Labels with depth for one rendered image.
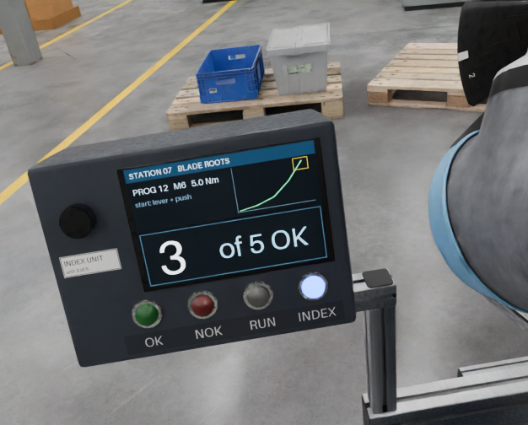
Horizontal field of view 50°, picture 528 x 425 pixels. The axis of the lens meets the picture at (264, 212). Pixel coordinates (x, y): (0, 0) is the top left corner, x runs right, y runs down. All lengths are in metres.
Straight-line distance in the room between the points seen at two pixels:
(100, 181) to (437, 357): 1.65
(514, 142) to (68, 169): 0.34
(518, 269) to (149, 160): 0.29
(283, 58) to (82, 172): 3.37
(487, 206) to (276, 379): 1.67
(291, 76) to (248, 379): 2.38
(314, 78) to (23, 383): 2.58
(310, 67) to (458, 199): 3.50
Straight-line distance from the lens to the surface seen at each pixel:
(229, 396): 1.94
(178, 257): 0.50
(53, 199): 0.50
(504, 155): 0.34
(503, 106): 0.35
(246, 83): 3.88
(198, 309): 0.51
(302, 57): 3.81
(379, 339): 0.65
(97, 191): 0.49
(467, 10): 1.37
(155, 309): 0.51
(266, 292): 0.50
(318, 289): 0.50
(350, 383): 1.93
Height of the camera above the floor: 1.43
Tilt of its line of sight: 31 degrees down
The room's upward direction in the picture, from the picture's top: 9 degrees counter-clockwise
